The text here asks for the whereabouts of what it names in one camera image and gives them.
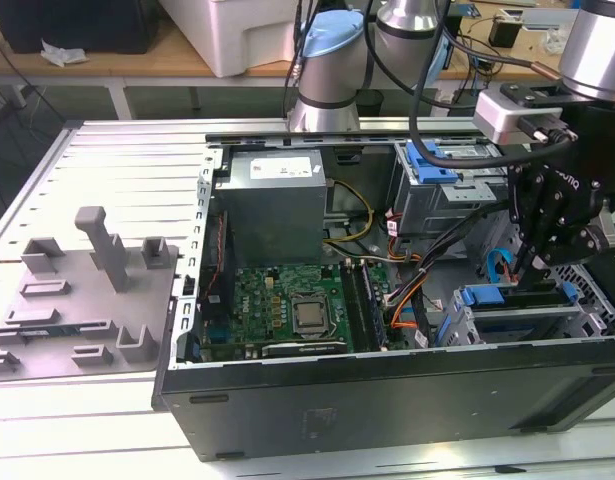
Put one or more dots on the clear plastic bag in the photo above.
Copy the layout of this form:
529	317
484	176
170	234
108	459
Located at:
557	40

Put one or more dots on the metal drive cage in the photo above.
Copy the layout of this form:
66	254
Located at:
437	210

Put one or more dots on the grey parts rack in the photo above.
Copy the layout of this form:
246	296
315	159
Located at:
87	310

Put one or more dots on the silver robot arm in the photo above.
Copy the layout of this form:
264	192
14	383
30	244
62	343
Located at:
332	65

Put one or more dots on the small RAM stick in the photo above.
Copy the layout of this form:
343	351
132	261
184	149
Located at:
47	331

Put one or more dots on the CPU socket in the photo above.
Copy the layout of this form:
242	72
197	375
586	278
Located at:
292	316

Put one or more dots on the green motherboard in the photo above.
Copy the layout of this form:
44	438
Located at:
259	292

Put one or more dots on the black graphics card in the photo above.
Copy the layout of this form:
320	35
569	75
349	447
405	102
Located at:
302	349

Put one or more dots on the blue plastic latch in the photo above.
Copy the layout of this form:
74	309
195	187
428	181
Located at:
429	172

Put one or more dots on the crumpled white paper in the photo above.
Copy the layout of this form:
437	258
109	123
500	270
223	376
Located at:
64	54

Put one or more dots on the metal disk bay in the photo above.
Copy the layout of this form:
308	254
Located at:
517	314

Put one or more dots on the small black cube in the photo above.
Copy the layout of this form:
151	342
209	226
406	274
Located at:
504	31

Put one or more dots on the wooden desk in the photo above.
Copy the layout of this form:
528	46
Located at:
137	62

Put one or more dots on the black monitor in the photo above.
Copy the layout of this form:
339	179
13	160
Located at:
77	25

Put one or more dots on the grey power supply unit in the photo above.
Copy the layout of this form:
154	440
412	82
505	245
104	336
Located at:
272	220

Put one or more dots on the hard disk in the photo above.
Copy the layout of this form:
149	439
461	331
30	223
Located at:
482	296

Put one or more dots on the silver CPU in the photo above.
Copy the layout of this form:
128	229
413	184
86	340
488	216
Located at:
310	316

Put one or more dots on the black case fan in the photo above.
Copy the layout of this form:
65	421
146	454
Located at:
214	280

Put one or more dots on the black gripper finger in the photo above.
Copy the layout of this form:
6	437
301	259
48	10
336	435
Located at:
532	215
572	245

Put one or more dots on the black RAM stick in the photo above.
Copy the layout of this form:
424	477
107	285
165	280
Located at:
377	310
358	310

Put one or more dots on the grey metal tray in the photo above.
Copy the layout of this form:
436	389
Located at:
547	17

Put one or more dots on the black waste bin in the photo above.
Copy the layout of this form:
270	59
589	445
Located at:
371	104

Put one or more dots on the black PC case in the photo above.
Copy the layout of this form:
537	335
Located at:
387	405

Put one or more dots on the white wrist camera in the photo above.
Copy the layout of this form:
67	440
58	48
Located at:
502	120

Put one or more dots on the large white box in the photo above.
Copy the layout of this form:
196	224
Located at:
227	35

